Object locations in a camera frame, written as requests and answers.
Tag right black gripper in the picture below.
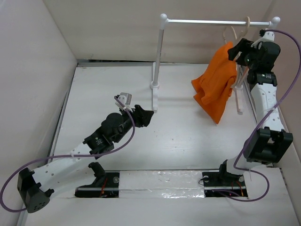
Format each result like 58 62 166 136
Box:
227 38 261 70

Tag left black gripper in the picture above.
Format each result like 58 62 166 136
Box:
113 105 152 143

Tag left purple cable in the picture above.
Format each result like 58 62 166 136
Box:
0 96 136 212

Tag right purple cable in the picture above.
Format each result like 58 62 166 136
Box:
217 29 301 202

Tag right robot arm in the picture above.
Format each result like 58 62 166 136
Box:
217 39 293 186

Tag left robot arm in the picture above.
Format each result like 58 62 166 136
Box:
17 105 154 213

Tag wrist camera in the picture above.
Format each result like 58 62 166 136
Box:
114 92 132 112
251 29 275 48

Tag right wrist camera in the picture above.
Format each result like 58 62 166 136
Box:
251 29 275 48

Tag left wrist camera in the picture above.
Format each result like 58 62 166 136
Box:
114 92 132 112

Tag orange trousers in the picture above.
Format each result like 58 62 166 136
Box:
191 42 237 124

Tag wooden clothes hanger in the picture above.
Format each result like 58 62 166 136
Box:
222 16 251 105

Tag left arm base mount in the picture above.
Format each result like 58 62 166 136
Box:
74 162 120 198

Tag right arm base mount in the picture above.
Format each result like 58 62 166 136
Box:
198 160 248 197

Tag white clothes rack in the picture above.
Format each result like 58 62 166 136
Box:
150 12 280 115

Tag purple cable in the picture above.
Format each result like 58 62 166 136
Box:
217 29 301 202
0 96 136 212

